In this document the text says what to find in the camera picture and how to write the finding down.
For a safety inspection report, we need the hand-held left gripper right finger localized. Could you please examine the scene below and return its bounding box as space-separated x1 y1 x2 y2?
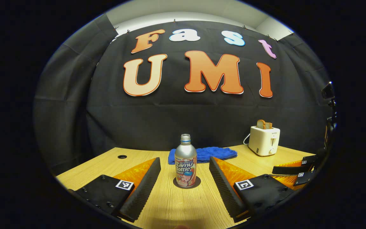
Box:
208 156 295 223

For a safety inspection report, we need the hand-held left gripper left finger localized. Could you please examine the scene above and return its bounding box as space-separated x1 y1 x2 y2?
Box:
75 157 162 223

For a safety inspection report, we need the dark round coaster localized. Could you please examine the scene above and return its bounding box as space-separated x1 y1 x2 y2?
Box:
173 176 201 190

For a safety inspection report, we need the silver water bottle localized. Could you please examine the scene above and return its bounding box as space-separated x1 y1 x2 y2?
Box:
174 134 198 188

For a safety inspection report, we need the white toaster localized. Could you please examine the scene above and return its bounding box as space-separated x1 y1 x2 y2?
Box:
248 126 281 156

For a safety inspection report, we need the blue towel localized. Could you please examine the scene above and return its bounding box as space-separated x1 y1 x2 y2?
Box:
168 147 238 165

